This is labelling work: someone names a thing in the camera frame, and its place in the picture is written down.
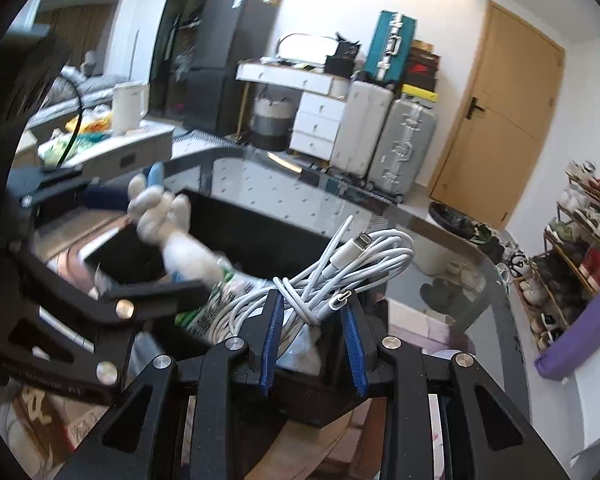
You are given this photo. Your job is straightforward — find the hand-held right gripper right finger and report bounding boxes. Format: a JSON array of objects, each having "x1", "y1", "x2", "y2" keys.
[{"x1": 340, "y1": 301, "x2": 571, "y2": 480}]

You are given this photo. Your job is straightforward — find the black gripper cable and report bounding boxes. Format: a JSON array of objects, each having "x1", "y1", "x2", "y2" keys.
[{"x1": 54, "y1": 71, "x2": 84, "y2": 172}]

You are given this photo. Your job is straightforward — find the long green label packet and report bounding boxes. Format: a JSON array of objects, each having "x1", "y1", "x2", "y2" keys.
[{"x1": 175, "y1": 259, "x2": 263, "y2": 347}]

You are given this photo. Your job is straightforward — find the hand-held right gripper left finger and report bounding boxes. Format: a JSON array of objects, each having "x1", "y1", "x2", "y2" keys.
[{"x1": 55, "y1": 289, "x2": 285, "y2": 480}]

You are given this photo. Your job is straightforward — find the white charging cable bundle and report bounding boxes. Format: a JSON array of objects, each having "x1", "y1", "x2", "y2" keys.
[{"x1": 211, "y1": 214, "x2": 417, "y2": 353}]

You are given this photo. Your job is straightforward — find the printed cartoon desk mat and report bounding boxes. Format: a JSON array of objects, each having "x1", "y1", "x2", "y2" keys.
[{"x1": 0, "y1": 290, "x2": 463, "y2": 480}]

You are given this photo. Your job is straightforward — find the oval table mirror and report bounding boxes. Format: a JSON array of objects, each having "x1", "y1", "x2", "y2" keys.
[{"x1": 274, "y1": 32, "x2": 342, "y2": 69}]

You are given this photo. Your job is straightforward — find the silver hard suitcase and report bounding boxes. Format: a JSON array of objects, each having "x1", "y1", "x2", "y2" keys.
[{"x1": 367, "y1": 97, "x2": 439, "y2": 199}]

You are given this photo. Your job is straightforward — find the white electric kettle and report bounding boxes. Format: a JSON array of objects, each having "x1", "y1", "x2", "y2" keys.
[{"x1": 111, "y1": 82, "x2": 149, "y2": 134}]

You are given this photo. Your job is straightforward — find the shoe rack with shoes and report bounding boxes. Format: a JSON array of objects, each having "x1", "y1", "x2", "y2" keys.
[{"x1": 514, "y1": 159, "x2": 600, "y2": 352}]

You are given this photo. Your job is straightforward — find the dark shoe box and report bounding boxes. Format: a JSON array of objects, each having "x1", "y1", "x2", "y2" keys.
[{"x1": 410, "y1": 40, "x2": 442, "y2": 63}]

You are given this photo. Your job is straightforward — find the white drawer unit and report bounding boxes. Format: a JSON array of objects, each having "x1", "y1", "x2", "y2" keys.
[{"x1": 288, "y1": 91, "x2": 349, "y2": 159}]

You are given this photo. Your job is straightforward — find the wooden door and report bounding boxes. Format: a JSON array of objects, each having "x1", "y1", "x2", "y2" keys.
[{"x1": 429, "y1": 0, "x2": 567, "y2": 232}]

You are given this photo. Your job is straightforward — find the black bag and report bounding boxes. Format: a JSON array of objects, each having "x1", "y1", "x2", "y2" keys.
[{"x1": 324, "y1": 34, "x2": 364, "y2": 77}]

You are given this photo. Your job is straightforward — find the grey side table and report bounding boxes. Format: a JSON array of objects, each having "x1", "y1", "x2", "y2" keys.
[{"x1": 36, "y1": 120, "x2": 177, "y2": 182}]

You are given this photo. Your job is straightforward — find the white and blue plush toy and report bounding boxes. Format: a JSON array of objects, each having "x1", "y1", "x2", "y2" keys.
[{"x1": 126, "y1": 162, "x2": 227, "y2": 287}]

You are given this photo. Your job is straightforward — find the woven laundry basket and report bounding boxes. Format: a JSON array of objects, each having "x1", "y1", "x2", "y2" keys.
[{"x1": 249, "y1": 97, "x2": 299, "y2": 152}]

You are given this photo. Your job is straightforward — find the teal hard suitcase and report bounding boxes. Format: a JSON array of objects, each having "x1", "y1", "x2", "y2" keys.
[{"x1": 364, "y1": 9, "x2": 417, "y2": 84}]

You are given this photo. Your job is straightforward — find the purple bag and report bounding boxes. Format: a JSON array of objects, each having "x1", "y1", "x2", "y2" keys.
[{"x1": 533, "y1": 280, "x2": 600, "y2": 382}]

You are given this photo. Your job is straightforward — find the black refrigerator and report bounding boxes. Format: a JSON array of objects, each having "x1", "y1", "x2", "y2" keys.
[{"x1": 181, "y1": 0, "x2": 282, "y2": 137}]

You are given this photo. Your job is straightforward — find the pile of shoes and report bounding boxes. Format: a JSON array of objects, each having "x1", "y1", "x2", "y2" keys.
[{"x1": 428, "y1": 201, "x2": 531, "y2": 281}]

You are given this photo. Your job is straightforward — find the black shoe box red logo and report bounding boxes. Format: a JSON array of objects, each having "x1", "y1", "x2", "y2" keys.
[{"x1": 404, "y1": 60, "x2": 439, "y2": 92}]

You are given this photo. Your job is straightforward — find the dark glass door cabinet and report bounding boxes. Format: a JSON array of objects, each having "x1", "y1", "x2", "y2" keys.
[{"x1": 149, "y1": 0, "x2": 216, "y2": 111}]

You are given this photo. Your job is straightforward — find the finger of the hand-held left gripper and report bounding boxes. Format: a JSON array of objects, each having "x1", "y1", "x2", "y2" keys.
[
  {"x1": 10, "y1": 167, "x2": 133, "y2": 215},
  {"x1": 0, "y1": 240, "x2": 213, "y2": 404}
]

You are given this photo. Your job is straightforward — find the bed with grey bedding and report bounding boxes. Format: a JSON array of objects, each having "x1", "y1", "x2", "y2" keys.
[{"x1": 45, "y1": 62, "x2": 128, "y2": 111}]

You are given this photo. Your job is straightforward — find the yellow snack bags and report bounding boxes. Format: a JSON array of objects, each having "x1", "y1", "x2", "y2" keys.
[{"x1": 65, "y1": 110, "x2": 115, "y2": 137}]

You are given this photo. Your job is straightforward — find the yellow shoe box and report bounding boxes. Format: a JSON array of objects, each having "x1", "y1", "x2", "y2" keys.
[{"x1": 401, "y1": 84, "x2": 440, "y2": 105}]

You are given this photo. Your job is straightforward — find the black cardboard box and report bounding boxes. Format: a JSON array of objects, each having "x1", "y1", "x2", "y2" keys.
[{"x1": 84, "y1": 187, "x2": 387, "y2": 428}]

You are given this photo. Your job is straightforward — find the white hard suitcase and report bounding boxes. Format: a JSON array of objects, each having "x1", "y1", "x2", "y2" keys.
[{"x1": 329, "y1": 80, "x2": 397, "y2": 177}]

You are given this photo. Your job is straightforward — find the white dressing table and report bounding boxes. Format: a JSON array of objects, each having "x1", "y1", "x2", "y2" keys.
[{"x1": 235, "y1": 59, "x2": 352, "y2": 100}]

